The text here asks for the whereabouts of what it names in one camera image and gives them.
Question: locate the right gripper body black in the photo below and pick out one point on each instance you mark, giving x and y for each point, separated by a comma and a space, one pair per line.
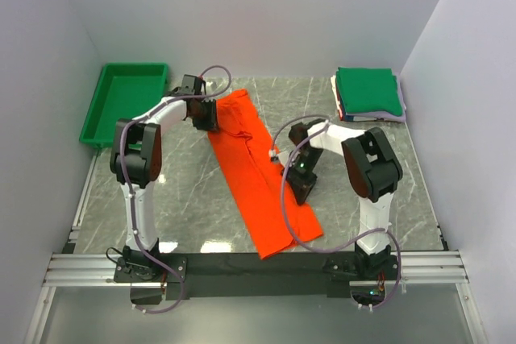
305, 163

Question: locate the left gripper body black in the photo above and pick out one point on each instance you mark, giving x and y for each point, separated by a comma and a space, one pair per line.
200, 119

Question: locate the orange t shirt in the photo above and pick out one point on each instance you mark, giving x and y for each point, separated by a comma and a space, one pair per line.
241, 147

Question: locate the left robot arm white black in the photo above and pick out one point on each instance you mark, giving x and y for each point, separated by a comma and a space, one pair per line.
136, 162

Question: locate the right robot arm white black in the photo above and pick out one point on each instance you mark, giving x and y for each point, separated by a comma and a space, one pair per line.
373, 171

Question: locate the red blue folded t shirt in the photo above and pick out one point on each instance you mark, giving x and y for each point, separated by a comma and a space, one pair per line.
342, 112

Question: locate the green plastic bin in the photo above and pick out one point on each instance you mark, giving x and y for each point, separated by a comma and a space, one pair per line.
124, 90

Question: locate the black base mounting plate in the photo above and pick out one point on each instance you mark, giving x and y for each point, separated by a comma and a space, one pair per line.
197, 275

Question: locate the white folded t shirt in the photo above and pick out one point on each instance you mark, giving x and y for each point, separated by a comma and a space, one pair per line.
335, 94

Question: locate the green folded t shirt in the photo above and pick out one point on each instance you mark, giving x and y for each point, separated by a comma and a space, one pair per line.
368, 89

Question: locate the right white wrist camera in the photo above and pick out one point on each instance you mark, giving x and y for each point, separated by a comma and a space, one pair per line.
281, 158

